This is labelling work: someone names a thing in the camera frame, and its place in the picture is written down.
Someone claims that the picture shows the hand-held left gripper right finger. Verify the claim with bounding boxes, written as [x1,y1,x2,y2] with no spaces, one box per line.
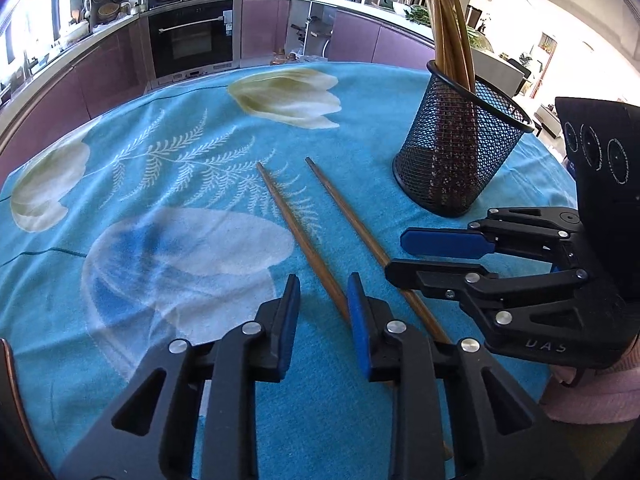
[346,272,586,480]

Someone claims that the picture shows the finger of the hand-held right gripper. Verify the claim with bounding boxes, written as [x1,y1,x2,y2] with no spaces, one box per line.
[384,258,592,342]
[400,206,584,257]

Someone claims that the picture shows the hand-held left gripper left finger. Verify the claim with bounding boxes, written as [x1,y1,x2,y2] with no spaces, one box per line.
[57,274,302,480]

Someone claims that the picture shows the black mesh utensil holder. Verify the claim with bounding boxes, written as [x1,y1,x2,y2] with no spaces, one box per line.
[392,60,535,219]

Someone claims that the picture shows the bundle of brown chopsticks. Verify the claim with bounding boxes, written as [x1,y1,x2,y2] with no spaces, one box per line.
[411,0,481,211]

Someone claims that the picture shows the person's right forearm pink sleeve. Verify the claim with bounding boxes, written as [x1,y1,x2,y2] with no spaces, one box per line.
[540,335,640,424]

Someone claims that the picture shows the blue floral tablecloth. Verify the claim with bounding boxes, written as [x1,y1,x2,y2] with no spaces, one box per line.
[0,61,581,480]

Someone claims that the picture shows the pink island cabinets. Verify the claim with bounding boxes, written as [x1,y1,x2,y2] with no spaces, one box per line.
[240,0,437,69]

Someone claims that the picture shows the green leafy vegetables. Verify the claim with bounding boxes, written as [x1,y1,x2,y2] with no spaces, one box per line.
[404,4,495,52]

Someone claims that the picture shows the dark brown wooden rim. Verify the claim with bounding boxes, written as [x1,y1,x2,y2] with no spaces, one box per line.
[0,337,54,480]

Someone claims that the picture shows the built-in black oven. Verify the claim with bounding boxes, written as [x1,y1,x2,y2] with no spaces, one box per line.
[147,0,237,80]

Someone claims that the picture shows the long pink base cabinets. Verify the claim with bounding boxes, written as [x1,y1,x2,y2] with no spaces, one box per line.
[0,15,149,173]

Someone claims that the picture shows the kitchen window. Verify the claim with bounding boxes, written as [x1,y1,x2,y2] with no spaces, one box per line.
[0,0,62,63]

